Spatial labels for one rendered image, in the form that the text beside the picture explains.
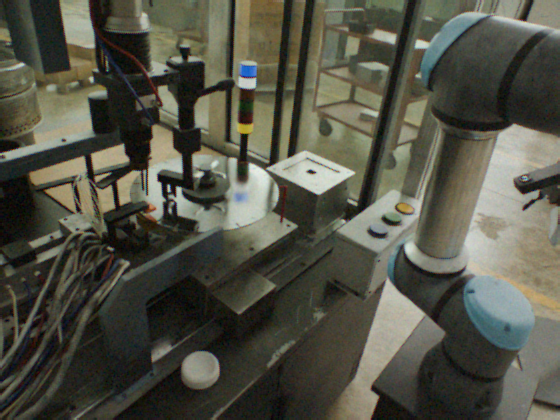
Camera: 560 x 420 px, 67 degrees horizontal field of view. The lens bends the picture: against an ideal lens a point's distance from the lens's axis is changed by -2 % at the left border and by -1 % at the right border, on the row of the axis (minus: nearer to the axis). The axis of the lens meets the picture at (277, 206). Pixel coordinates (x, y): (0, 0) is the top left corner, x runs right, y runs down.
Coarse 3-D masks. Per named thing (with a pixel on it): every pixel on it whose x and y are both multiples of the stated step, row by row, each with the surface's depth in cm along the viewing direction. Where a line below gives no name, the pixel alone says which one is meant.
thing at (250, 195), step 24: (168, 168) 102; (216, 168) 104; (240, 168) 105; (144, 192) 92; (240, 192) 96; (264, 192) 97; (168, 216) 85; (192, 216) 86; (216, 216) 87; (240, 216) 88
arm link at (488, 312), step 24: (456, 288) 74; (480, 288) 71; (504, 288) 72; (456, 312) 72; (480, 312) 68; (504, 312) 68; (528, 312) 69; (456, 336) 73; (480, 336) 69; (504, 336) 67; (528, 336) 70; (456, 360) 74; (480, 360) 71; (504, 360) 70
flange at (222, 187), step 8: (200, 184) 93; (208, 184) 93; (216, 184) 95; (224, 184) 96; (184, 192) 92; (192, 192) 92; (200, 192) 92; (208, 192) 92; (216, 192) 93; (224, 192) 93; (200, 200) 91; (208, 200) 91
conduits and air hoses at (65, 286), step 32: (96, 256) 76; (64, 288) 72; (96, 288) 72; (0, 320) 75; (32, 320) 75; (0, 352) 72; (64, 352) 69; (0, 384) 68; (32, 384) 66; (0, 416) 64; (32, 416) 64
